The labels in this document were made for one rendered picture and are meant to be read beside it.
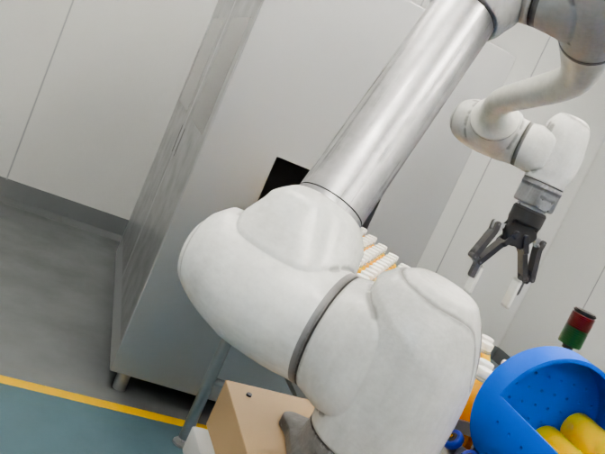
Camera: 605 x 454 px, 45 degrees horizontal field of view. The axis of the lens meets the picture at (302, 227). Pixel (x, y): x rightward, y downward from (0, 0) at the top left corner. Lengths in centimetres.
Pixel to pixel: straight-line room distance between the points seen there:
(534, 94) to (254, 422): 80
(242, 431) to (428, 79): 52
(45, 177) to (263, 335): 464
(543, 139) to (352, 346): 91
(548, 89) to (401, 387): 74
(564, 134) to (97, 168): 420
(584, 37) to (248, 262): 60
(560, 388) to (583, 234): 512
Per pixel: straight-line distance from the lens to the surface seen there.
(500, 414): 141
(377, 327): 82
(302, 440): 92
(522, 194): 164
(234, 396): 101
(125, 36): 532
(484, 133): 161
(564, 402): 158
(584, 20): 114
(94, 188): 546
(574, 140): 164
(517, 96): 147
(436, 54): 105
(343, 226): 90
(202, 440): 103
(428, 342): 81
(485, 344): 194
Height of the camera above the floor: 146
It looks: 9 degrees down
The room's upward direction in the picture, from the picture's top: 24 degrees clockwise
